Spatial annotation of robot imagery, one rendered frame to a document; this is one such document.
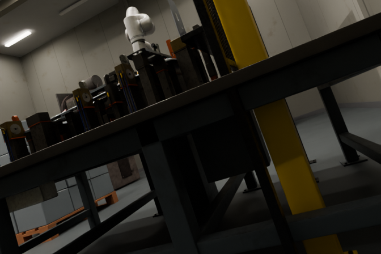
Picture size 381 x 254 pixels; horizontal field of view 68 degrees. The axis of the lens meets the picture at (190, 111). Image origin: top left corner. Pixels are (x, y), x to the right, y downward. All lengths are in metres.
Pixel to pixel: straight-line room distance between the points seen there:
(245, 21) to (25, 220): 3.47
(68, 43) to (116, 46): 2.23
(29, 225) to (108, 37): 8.57
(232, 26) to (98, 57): 10.62
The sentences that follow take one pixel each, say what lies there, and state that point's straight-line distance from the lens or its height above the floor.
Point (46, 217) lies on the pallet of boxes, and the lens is 3.74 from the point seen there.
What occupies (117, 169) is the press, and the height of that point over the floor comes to 0.43.
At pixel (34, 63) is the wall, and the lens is 13.57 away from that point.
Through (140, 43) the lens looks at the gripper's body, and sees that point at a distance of 1.69.
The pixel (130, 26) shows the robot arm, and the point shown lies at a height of 1.28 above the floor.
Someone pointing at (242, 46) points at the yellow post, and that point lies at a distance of 0.98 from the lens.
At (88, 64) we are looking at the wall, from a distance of 11.75.
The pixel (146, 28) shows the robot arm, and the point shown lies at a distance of 1.72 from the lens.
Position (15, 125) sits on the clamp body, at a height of 1.03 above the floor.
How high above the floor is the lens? 0.56
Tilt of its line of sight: 5 degrees up
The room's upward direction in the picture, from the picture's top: 19 degrees counter-clockwise
